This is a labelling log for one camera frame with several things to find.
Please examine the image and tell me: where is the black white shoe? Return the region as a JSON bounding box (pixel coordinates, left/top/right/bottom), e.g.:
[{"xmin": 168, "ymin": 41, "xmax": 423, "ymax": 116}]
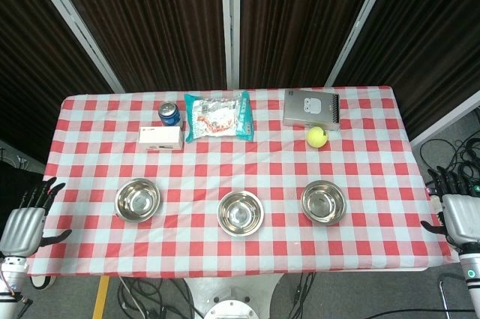
[{"xmin": 29, "ymin": 275, "xmax": 58, "ymax": 291}]

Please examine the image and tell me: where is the blue drink can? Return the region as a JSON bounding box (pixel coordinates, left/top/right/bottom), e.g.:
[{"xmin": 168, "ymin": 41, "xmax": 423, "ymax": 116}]
[{"xmin": 157, "ymin": 101, "xmax": 181, "ymax": 127}]

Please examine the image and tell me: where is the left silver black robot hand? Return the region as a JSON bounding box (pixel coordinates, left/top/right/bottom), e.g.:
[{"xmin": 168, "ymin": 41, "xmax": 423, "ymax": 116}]
[{"xmin": 0, "ymin": 177, "xmax": 72, "ymax": 258}]

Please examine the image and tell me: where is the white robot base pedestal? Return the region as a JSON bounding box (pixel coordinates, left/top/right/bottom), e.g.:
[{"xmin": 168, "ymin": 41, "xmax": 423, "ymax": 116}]
[{"xmin": 185, "ymin": 273, "xmax": 282, "ymax": 319}]

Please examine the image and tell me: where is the yellow tennis ball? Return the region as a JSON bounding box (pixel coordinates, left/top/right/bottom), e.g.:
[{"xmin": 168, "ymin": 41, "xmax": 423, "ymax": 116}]
[{"xmin": 305, "ymin": 126, "xmax": 329, "ymax": 149}]

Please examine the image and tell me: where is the white partition base rail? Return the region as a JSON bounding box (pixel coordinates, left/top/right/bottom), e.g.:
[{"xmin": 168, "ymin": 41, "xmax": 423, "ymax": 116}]
[{"xmin": 409, "ymin": 88, "xmax": 480, "ymax": 147}]

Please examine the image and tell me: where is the white cardboard product box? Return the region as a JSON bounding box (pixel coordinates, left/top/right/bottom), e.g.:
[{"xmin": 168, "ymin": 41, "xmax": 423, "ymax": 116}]
[{"xmin": 137, "ymin": 125, "xmax": 185, "ymax": 153}]

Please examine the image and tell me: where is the black floor cable bundle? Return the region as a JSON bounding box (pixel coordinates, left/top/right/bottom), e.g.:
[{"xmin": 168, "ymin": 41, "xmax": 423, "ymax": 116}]
[
  {"xmin": 116, "ymin": 275, "xmax": 198, "ymax": 319},
  {"xmin": 290, "ymin": 272, "xmax": 318, "ymax": 319},
  {"xmin": 418, "ymin": 131, "xmax": 480, "ymax": 200}
]

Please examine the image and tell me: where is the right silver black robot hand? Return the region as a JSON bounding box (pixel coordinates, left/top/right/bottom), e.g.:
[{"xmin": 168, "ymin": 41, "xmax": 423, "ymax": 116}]
[{"xmin": 420, "ymin": 167, "xmax": 480, "ymax": 248}]

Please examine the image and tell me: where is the stainless steel bowl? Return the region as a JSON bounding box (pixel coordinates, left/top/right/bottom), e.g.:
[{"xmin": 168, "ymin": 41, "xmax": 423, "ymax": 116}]
[
  {"xmin": 217, "ymin": 190, "xmax": 265, "ymax": 238},
  {"xmin": 114, "ymin": 178, "xmax": 162, "ymax": 224},
  {"xmin": 300, "ymin": 179, "xmax": 348, "ymax": 227}
]

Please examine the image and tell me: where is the red white checkered tablecloth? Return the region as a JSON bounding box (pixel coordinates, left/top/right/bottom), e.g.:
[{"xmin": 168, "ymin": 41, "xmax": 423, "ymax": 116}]
[{"xmin": 26, "ymin": 85, "xmax": 455, "ymax": 278}]

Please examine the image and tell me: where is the white partition post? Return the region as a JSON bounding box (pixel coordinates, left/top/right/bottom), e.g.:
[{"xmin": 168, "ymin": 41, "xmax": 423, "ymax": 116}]
[
  {"xmin": 219, "ymin": 0, "xmax": 241, "ymax": 89},
  {"xmin": 22, "ymin": 0, "xmax": 125, "ymax": 93},
  {"xmin": 324, "ymin": 0, "xmax": 398, "ymax": 87}
]

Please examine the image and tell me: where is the teal snack bag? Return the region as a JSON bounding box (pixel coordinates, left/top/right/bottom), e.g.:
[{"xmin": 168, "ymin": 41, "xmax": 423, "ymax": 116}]
[{"xmin": 183, "ymin": 90, "xmax": 255, "ymax": 143}]

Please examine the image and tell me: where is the grey earbuds box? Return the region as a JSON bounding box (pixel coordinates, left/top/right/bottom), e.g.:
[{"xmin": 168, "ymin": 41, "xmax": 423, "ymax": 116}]
[{"xmin": 282, "ymin": 89, "xmax": 341, "ymax": 131}]

